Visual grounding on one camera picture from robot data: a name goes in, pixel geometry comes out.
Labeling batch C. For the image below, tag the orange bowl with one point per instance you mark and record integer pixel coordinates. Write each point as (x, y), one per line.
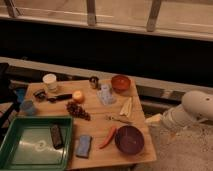
(120, 83)

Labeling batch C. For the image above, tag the small metal cup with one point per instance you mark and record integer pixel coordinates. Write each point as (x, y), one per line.
(94, 82)

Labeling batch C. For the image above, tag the white paper cup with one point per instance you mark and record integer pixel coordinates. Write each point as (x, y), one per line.
(50, 80)

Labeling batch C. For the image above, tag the blue sponge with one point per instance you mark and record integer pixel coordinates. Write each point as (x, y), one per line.
(83, 147)

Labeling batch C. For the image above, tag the dark brown block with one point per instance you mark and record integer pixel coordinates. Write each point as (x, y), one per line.
(56, 136)

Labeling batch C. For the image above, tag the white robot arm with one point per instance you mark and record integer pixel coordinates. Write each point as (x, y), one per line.
(195, 107)

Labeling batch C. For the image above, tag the blue cup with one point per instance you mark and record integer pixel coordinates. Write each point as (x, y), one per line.
(28, 107)

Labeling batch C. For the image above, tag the purple bowl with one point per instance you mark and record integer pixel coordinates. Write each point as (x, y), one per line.
(129, 140)

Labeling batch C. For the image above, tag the orange fruit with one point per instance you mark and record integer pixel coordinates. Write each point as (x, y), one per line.
(78, 96)

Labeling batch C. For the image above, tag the green plastic tray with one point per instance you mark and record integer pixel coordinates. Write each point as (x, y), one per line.
(28, 145)

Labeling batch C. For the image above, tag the yellow banana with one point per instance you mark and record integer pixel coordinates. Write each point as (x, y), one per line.
(126, 108)

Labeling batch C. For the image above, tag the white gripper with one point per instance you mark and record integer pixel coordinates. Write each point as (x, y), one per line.
(155, 119)

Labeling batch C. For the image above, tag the dark small object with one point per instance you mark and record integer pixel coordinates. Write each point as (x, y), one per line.
(40, 95)

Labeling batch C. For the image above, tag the clear plastic bottle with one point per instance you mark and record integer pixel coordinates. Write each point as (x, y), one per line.
(105, 95)

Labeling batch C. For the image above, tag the dark grape bunch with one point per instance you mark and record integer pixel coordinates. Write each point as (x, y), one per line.
(77, 111)

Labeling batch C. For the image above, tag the black handled tool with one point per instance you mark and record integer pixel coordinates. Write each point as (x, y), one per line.
(59, 98)

